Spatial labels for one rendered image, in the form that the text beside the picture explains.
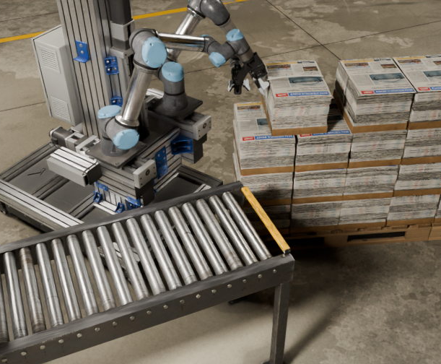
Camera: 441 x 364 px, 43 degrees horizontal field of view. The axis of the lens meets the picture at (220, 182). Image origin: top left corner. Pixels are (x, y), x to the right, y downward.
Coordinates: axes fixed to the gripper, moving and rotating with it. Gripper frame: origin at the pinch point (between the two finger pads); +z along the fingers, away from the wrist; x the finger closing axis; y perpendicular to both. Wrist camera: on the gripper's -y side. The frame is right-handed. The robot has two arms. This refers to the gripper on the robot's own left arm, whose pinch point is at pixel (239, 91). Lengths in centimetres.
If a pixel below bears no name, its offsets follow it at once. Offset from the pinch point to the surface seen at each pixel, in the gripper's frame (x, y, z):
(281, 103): 17.6, 17.5, 42.6
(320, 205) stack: 43, -50, 43
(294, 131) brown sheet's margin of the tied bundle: 25.6, 0.4, 42.2
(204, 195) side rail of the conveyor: -21, -5, 82
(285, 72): 22.8, 20.6, 17.4
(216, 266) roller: -17, -6, 125
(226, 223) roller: -12, -6, 101
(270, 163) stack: 13.8, -18.1, 43.9
